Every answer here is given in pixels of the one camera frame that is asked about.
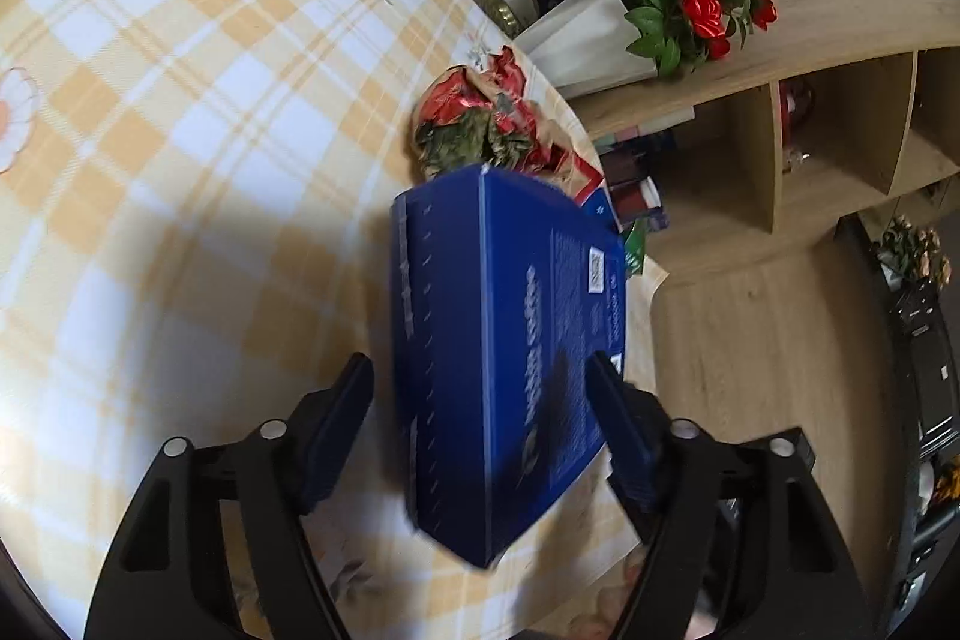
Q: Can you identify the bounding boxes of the white faceted vase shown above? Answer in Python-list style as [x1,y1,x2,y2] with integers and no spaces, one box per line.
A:
[514,0,665,100]

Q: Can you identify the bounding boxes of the curved wooden shelf unit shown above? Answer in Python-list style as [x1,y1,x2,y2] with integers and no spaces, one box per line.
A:
[574,0,960,296]

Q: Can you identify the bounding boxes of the peach artificial flowers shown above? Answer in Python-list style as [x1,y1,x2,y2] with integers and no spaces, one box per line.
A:
[872,215,953,290]

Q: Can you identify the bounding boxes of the green packet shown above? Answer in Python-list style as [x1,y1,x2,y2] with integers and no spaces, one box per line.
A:
[621,218,650,277]

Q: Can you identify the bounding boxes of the red ornament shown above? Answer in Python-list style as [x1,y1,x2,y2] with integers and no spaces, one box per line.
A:
[780,81,815,172]

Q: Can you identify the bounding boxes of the blue cardboard box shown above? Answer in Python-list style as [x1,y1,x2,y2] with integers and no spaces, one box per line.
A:
[390,164,629,570]

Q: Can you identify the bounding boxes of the black cabinet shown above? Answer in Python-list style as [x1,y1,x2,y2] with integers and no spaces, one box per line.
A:
[832,212,960,640]

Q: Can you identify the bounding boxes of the stack of books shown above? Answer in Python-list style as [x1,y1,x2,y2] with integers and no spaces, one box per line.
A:
[592,104,698,236]

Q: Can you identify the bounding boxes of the crumpled red green wrapper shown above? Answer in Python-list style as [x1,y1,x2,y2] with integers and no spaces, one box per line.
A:
[409,46,550,178]

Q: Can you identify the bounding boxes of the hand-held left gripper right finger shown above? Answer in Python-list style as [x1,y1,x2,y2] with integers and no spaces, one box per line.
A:
[585,351,878,640]

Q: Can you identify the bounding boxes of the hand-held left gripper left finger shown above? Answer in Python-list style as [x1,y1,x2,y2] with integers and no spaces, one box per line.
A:
[88,351,376,640]

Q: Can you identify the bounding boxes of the yellow plaid flower tablecloth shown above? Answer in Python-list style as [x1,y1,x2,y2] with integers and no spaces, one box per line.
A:
[0,0,668,640]

